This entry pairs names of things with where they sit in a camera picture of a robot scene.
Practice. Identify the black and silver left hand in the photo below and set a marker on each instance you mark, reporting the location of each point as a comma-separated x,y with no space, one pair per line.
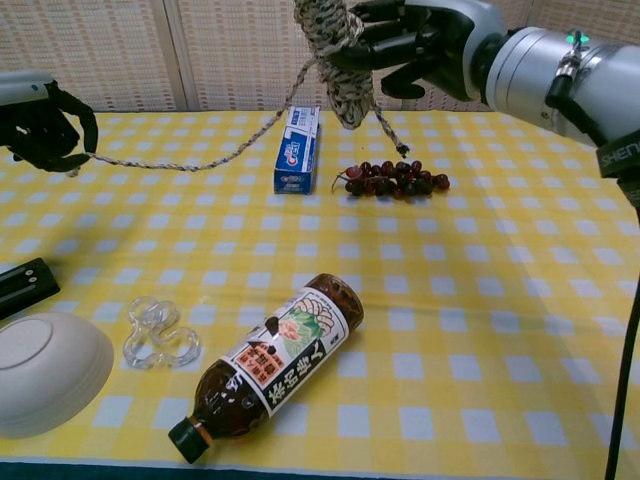
45,135

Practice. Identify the black and silver right hand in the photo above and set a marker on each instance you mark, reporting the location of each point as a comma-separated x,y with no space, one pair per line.
440,45

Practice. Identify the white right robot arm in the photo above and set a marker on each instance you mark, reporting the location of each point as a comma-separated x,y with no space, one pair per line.
530,75

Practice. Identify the yellow white checkered tablecloth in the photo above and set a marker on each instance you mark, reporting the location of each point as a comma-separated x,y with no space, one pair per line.
475,300

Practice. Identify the woven folding screen panel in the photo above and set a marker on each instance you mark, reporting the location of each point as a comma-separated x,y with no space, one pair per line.
100,45
240,55
450,104
600,20

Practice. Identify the dark red grape bunch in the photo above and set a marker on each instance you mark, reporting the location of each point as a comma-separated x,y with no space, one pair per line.
400,180

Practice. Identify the blue toothpaste box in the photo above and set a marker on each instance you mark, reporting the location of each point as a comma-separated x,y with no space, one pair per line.
295,160

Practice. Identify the beige upturned bowl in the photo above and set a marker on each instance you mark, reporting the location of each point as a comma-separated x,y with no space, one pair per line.
45,370

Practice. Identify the clear twisted plastic piece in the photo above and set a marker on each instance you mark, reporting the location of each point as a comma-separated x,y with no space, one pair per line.
160,345

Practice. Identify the brown tea bottle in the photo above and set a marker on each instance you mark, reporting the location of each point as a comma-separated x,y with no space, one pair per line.
280,360

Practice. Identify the black flat bracket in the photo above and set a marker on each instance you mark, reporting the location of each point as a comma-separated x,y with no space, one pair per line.
25,290

